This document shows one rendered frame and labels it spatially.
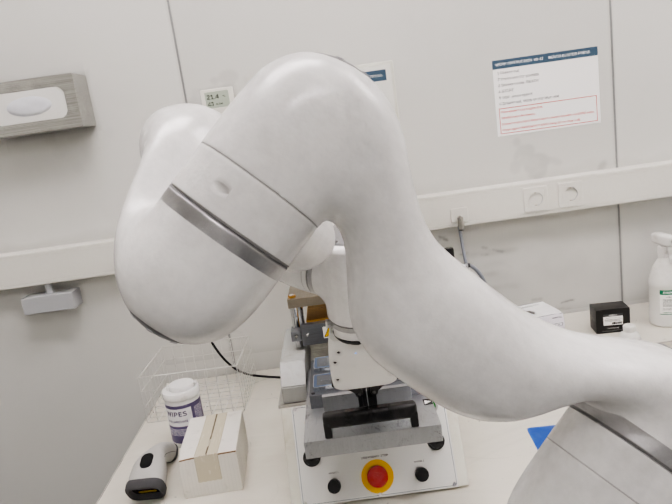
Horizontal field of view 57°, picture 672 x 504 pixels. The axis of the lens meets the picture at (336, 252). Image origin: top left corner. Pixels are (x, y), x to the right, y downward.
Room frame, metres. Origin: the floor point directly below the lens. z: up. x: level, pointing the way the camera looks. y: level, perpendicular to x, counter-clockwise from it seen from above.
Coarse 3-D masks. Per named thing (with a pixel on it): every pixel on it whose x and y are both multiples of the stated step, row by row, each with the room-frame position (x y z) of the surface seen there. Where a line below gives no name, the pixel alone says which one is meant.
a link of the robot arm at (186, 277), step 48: (144, 144) 0.51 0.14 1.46; (192, 144) 0.50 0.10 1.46; (144, 192) 0.46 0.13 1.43; (144, 240) 0.39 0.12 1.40; (192, 240) 0.38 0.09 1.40; (240, 240) 0.38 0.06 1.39; (144, 288) 0.38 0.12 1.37; (192, 288) 0.38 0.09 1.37; (240, 288) 0.39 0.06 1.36; (192, 336) 0.39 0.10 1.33
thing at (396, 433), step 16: (400, 384) 0.97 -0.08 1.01; (336, 400) 0.96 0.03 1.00; (352, 400) 0.96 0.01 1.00; (384, 400) 0.96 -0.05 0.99; (400, 400) 0.96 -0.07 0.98; (416, 400) 0.98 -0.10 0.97; (320, 416) 0.98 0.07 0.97; (432, 416) 0.92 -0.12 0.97; (304, 432) 0.93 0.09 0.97; (320, 432) 0.92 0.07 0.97; (336, 432) 0.91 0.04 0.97; (352, 432) 0.91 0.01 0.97; (368, 432) 0.90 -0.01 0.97; (384, 432) 0.89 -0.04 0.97; (400, 432) 0.89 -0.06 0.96; (416, 432) 0.89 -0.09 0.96; (432, 432) 0.89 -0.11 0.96; (320, 448) 0.90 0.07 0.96; (336, 448) 0.89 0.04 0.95; (352, 448) 0.89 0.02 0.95; (368, 448) 0.89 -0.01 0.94; (384, 448) 0.89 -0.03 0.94
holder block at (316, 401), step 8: (312, 360) 1.17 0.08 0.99; (312, 368) 1.13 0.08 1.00; (312, 376) 1.09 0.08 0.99; (312, 384) 1.06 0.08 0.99; (392, 384) 1.01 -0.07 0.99; (312, 392) 1.02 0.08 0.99; (320, 392) 1.02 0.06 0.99; (328, 392) 1.01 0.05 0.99; (336, 392) 1.01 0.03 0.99; (416, 392) 1.01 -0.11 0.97; (312, 400) 1.01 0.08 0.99; (320, 400) 1.01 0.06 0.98; (312, 408) 1.01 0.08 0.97
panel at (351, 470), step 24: (336, 456) 1.08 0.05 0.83; (360, 456) 1.08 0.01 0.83; (384, 456) 1.07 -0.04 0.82; (408, 456) 1.07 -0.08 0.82; (432, 456) 1.07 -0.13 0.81; (312, 480) 1.06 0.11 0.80; (360, 480) 1.06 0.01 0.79; (408, 480) 1.05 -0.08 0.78; (432, 480) 1.05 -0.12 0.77; (456, 480) 1.05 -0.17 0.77
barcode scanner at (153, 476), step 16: (160, 448) 1.23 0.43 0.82; (176, 448) 1.31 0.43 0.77; (144, 464) 1.17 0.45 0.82; (160, 464) 1.17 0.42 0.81; (128, 480) 1.16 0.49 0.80; (144, 480) 1.14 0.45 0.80; (160, 480) 1.14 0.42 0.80; (128, 496) 1.14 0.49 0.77; (144, 496) 1.15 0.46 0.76; (160, 496) 1.15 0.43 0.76
